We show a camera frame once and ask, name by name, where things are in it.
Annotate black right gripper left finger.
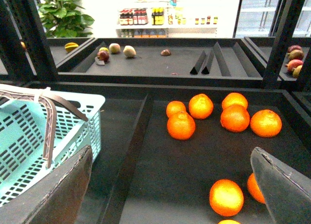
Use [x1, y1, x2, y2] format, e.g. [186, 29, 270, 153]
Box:
[0, 145, 93, 224]

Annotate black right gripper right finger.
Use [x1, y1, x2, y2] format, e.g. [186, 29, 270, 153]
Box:
[250, 147, 311, 224]

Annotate light blue plastic basket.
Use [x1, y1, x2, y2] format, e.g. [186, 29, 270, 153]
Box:
[0, 84, 105, 205]

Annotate brown basket handle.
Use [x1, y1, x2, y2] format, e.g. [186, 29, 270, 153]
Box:
[0, 84, 88, 169]

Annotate red green mango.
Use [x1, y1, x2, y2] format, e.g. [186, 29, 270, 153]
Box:
[292, 65, 302, 78]
[285, 59, 303, 73]
[287, 45, 302, 53]
[287, 49, 304, 61]

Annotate orange tangerine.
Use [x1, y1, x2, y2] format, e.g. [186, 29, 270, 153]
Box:
[209, 179, 244, 217]
[220, 104, 250, 133]
[167, 111, 196, 140]
[189, 93, 214, 120]
[166, 101, 186, 118]
[247, 173, 265, 204]
[217, 219, 241, 224]
[250, 109, 282, 138]
[222, 92, 248, 109]

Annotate black upper display tray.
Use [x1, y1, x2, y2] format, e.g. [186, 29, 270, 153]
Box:
[244, 37, 311, 91]

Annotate black orange display tray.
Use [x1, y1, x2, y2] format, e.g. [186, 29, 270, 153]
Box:
[30, 82, 311, 224]

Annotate dark red fruit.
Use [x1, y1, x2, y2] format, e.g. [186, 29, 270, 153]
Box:
[97, 50, 109, 62]

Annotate black triangular divider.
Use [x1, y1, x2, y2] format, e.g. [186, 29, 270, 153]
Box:
[201, 49, 215, 75]
[190, 50, 207, 75]

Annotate yellow star fruit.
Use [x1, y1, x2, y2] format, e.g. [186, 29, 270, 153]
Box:
[64, 42, 79, 53]

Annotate yellow green fruit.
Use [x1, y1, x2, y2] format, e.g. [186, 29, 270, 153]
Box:
[99, 47, 109, 52]

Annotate black far display tray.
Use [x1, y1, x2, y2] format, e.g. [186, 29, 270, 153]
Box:
[48, 38, 263, 88]

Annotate pale round fruit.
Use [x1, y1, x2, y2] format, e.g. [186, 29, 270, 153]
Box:
[109, 43, 121, 54]

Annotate pale pear fruit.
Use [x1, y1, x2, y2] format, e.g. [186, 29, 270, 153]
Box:
[123, 45, 137, 58]

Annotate brown small fruit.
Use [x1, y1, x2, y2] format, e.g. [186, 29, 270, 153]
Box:
[160, 49, 171, 56]

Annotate glass door coolers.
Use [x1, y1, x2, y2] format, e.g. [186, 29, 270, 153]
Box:
[234, 0, 311, 38]

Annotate green potted plant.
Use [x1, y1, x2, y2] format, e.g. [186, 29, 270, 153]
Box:
[38, 0, 94, 38]

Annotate small jars row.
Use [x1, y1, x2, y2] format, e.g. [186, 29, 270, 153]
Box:
[194, 16, 218, 25]

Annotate dark sauce bottles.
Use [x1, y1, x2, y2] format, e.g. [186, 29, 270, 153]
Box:
[119, 8, 149, 26]

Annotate white grocery shelf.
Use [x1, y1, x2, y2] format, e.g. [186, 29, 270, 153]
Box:
[114, 0, 241, 38]

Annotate yellow labelled bottles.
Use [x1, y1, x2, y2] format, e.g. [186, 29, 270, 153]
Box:
[152, 7, 164, 25]

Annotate black frame post left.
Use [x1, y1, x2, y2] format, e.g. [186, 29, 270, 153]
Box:
[0, 0, 58, 82]

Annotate black frame post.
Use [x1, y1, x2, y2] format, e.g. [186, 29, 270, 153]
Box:
[0, 0, 58, 82]
[261, 0, 305, 89]

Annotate black frame post right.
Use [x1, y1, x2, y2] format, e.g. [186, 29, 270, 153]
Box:
[261, 0, 305, 89]

